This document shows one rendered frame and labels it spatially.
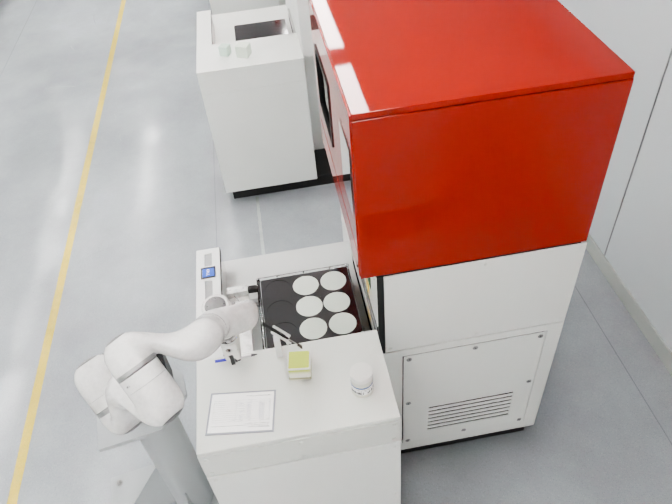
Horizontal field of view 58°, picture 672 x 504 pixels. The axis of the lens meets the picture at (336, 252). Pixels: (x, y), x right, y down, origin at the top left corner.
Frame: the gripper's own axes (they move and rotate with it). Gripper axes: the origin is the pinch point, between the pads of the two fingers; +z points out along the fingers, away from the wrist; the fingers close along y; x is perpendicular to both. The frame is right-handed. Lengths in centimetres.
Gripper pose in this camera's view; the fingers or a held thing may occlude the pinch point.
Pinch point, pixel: (234, 355)
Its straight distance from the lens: 207.6
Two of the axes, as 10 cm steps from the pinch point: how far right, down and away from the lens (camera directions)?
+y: -1.7, -7.9, 5.9
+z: 0.5, 5.9, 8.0
